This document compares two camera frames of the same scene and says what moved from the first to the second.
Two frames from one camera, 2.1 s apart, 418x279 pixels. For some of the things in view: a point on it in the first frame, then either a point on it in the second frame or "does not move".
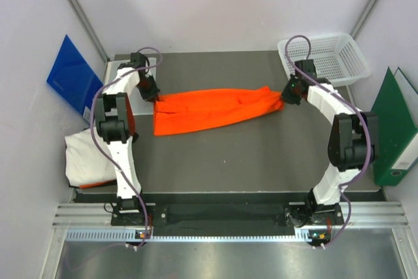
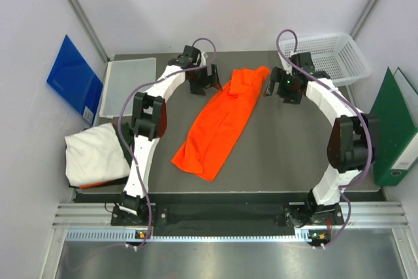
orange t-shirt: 181,112 to 219,128
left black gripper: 151,95 to 207,81
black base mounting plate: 226,215 does not move
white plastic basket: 339,58 does not move
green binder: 396,105 does not move
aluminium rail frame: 380,215 does not move
